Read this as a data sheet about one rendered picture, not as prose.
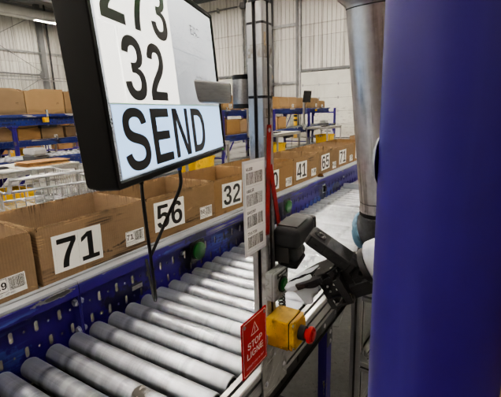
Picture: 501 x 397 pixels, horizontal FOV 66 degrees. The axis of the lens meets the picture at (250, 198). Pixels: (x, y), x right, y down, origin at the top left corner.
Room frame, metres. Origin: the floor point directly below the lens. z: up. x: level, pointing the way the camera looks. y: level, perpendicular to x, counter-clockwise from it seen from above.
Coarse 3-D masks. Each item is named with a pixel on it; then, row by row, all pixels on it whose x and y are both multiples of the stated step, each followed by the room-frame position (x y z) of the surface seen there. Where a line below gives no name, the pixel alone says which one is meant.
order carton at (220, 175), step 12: (204, 168) 2.04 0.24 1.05; (216, 168) 2.11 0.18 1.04; (228, 168) 2.07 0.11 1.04; (240, 168) 2.03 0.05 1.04; (216, 180) 1.65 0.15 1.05; (228, 180) 1.73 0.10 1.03; (216, 192) 1.65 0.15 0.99; (216, 204) 1.64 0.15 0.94; (240, 204) 1.81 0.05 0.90; (216, 216) 1.64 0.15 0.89
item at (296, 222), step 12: (300, 216) 0.89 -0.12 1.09; (312, 216) 0.90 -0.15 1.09; (276, 228) 0.84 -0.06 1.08; (288, 228) 0.83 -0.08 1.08; (300, 228) 0.83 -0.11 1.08; (312, 228) 0.87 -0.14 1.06; (276, 240) 0.83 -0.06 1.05; (288, 240) 0.82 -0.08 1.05; (300, 240) 0.82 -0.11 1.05; (300, 252) 0.85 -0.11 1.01; (288, 264) 0.84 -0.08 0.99
